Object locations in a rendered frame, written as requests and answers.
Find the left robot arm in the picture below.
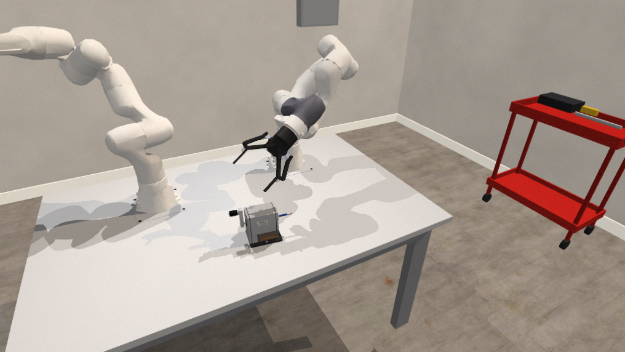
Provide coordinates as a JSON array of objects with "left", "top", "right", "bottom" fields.
[{"left": 273, "top": 34, "right": 359, "bottom": 172}]

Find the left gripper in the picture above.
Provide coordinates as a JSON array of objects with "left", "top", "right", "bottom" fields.
[{"left": 233, "top": 126, "right": 298, "bottom": 192}]

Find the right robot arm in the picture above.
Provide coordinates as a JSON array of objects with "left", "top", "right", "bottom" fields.
[{"left": 0, "top": 26, "right": 180, "bottom": 214}]

